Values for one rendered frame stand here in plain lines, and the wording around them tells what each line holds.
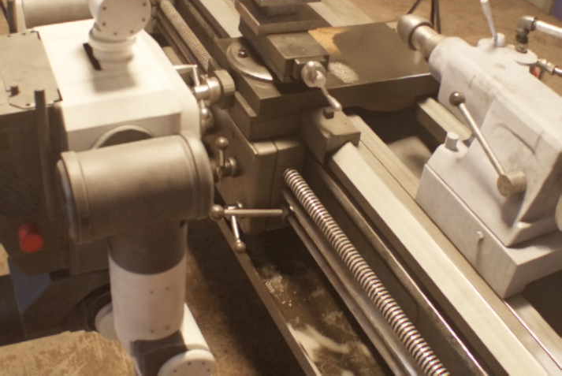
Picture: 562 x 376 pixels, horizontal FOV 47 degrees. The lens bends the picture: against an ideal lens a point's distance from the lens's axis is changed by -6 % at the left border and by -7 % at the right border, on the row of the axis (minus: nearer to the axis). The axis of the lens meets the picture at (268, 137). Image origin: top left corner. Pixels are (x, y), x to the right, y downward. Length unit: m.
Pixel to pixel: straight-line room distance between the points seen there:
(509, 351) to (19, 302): 0.86
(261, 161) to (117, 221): 1.05
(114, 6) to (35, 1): 0.28
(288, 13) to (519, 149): 0.71
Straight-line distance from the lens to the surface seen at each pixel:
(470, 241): 1.45
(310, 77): 1.61
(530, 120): 1.37
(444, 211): 1.50
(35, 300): 1.05
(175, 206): 0.70
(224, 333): 2.30
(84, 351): 2.26
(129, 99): 0.80
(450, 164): 1.48
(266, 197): 1.80
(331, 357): 1.77
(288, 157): 1.75
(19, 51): 0.91
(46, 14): 1.05
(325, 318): 1.86
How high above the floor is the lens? 1.79
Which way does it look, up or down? 34 degrees down
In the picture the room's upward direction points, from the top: 7 degrees clockwise
